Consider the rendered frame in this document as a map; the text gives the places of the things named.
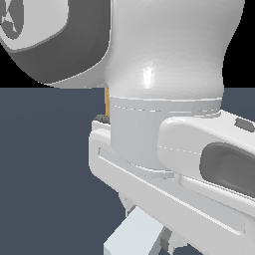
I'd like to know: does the orange wooden box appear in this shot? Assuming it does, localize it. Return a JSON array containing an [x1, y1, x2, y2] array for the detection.
[[104, 87, 112, 117]]

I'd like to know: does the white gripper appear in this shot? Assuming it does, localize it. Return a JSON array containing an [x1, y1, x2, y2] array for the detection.
[[88, 109, 255, 255]]

